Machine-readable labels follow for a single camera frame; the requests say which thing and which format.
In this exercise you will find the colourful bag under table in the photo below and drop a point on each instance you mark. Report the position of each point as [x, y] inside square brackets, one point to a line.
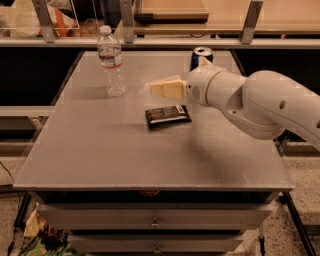
[44, 240]

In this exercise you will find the upper grey drawer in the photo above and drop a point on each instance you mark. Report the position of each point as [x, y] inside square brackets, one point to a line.
[150, 217]

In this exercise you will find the metal shelf rail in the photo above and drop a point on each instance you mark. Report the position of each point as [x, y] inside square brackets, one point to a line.
[231, 24]

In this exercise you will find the clear plastic water bottle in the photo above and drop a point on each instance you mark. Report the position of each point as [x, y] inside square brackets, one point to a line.
[111, 60]

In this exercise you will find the lower grey drawer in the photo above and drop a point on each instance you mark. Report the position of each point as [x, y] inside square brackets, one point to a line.
[155, 243]

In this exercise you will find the white orange bag on shelf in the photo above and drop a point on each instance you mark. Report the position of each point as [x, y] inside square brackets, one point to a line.
[18, 18]

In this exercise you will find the black snack bar wrapper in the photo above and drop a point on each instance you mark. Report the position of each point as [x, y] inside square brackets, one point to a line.
[166, 115]

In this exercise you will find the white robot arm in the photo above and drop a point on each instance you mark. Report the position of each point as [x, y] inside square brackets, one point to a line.
[262, 105]

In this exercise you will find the grey drawer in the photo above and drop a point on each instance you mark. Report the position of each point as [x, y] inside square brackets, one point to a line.
[150, 217]
[155, 243]

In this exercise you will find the blue Pepsi can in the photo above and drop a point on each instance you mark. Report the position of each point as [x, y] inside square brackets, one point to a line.
[200, 52]

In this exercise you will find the wooden board on shelf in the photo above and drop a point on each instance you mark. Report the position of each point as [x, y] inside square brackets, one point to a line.
[170, 11]

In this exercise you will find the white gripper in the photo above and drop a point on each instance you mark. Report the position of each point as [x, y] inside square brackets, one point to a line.
[197, 85]

